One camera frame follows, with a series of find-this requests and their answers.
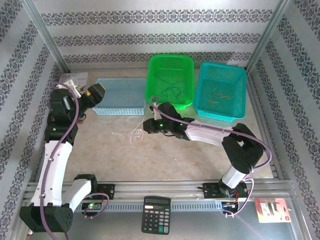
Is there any green plastic basket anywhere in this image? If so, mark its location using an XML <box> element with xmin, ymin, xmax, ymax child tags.
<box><xmin>145</xmin><ymin>54</ymin><xmax>195</xmax><ymax>111</ymax></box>

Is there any teal plastic basket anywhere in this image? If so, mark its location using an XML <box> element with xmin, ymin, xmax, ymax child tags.
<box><xmin>192</xmin><ymin>61</ymin><xmax>248</xmax><ymax>123</ymax></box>

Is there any grey slotted cable duct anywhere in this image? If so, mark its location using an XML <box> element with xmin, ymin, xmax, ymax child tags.
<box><xmin>72</xmin><ymin>201</ymin><xmax>225</xmax><ymax>213</ymax></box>

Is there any black calculator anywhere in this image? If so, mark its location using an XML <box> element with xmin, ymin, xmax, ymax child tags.
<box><xmin>141</xmin><ymin>196</ymin><xmax>172</xmax><ymax>235</ymax></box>

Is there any aluminium mounting rail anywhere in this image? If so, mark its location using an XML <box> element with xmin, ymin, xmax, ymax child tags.
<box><xmin>23</xmin><ymin>178</ymin><xmax>296</xmax><ymax>201</ymax></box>

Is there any aluminium frame post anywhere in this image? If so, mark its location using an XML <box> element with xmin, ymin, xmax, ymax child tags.
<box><xmin>245</xmin><ymin>0</ymin><xmax>292</xmax><ymax>71</ymax></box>
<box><xmin>21</xmin><ymin>0</ymin><xmax>70</xmax><ymax>73</ymax></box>

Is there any left controller board with LEDs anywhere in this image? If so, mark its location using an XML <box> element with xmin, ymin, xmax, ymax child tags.
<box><xmin>81</xmin><ymin>202</ymin><xmax>102</xmax><ymax>211</ymax></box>

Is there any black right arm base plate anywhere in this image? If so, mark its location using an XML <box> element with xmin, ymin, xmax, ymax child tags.
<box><xmin>202</xmin><ymin>182</ymin><xmax>250</xmax><ymax>201</ymax></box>

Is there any red blister pack card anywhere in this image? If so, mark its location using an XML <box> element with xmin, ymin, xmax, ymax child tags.
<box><xmin>254</xmin><ymin>197</ymin><xmax>292</xmax><ymax>224</ymax></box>

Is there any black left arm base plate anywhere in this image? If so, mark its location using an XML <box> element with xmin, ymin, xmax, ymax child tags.
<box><xmin>96</xmin><ymin>183</ymin><xmax>116</xmax><ymax>201</ymax></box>

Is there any yellow wire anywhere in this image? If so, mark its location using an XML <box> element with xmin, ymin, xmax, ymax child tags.
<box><xmin>208</xmin><ymin>85</ymin><xmax>222</xmax><ymax>103</ymax></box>
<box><xmin>209</xmin><ymin>91</ymin><xmax>234</xmax><ymax>105</ymax></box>

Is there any right controller board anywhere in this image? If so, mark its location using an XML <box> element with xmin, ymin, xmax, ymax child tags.
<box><xmin>221</xmin><ymin>201</ymin><xmax>239</xmax><ymax>210</ymax></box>

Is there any light blue plastic basket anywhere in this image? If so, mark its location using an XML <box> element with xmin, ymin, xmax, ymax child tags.
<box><xmin>91</xmin><ymin>77</ymin><xmax>148</xmax><ymax>116</ymax></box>

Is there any white book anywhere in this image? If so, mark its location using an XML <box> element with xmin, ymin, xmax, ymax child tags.
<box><xmin>59</xmin><ymin>71</ymin><xmax>89</xmax><ymax>88</ymax></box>

